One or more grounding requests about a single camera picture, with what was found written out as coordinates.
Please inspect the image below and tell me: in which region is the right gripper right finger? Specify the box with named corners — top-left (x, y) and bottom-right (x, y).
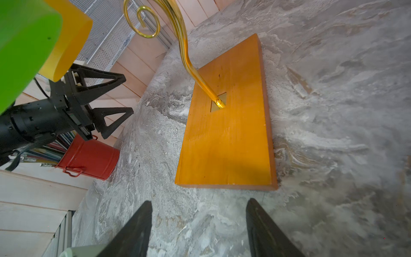
top-left (246, 198), bottom-right (303, 257)

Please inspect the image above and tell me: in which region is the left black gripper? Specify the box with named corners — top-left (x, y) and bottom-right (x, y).
top-left (48, 63), bottom-right (134, 141)

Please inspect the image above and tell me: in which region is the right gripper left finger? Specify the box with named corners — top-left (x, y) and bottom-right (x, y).
top-left (97, 201), bottom-right (153, 257)

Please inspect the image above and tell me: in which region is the green wine glass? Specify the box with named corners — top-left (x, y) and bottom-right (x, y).
top-left (1, 1), bottom-right (63, 112)

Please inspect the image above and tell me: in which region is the gold rack with wooden base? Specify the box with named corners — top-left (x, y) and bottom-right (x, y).
top-left (123, 0), bottom-right (279, 192)

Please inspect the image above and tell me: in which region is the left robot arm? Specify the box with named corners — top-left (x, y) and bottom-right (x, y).
top-left (1, 64), bottom-right (134, 171)

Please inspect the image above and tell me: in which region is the front yellow wine glass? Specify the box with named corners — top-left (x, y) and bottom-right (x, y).
top-left (39, 1), bottom-right (93, 82)

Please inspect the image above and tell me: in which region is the red pencil cup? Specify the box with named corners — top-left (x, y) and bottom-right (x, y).
top-left (19, 130), bottom-right (121, 181)

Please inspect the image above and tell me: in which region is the white wire mesh shelf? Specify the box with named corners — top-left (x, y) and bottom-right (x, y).
top-left (68, 0), bottom-right (174, 73)

